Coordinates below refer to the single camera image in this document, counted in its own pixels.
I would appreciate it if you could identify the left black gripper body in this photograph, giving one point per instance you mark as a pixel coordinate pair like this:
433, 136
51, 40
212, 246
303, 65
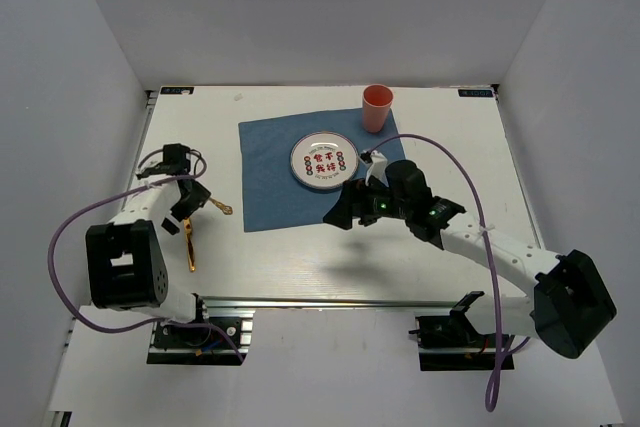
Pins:
190, 201

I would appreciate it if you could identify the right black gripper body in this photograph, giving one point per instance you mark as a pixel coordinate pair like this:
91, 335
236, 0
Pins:
383, 204

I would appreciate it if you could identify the gold knife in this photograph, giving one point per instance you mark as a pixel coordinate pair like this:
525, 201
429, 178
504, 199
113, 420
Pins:
188, 229

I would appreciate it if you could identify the round plate with red characters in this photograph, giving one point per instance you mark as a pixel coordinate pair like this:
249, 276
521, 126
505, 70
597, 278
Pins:
324, 160

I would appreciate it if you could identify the gold fork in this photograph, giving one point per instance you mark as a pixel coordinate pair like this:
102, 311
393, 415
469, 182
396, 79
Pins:
225, 209

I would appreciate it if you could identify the blue cloth napkin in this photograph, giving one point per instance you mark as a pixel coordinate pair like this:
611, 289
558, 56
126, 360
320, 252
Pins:
272, 196

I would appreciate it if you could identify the red cup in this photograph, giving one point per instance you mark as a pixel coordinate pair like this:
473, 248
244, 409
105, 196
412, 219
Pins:
376, 104

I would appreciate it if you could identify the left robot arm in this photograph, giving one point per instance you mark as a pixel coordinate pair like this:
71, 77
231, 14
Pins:
126, 267

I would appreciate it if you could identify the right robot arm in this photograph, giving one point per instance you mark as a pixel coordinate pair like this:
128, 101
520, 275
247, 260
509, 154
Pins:
564, 301

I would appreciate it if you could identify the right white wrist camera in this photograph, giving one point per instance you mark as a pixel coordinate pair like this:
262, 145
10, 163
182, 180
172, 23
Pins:
376, 164

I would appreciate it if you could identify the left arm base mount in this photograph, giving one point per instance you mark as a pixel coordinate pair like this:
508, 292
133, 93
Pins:
227, 345

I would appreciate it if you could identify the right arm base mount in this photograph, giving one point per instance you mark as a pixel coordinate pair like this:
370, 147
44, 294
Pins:
445, 346

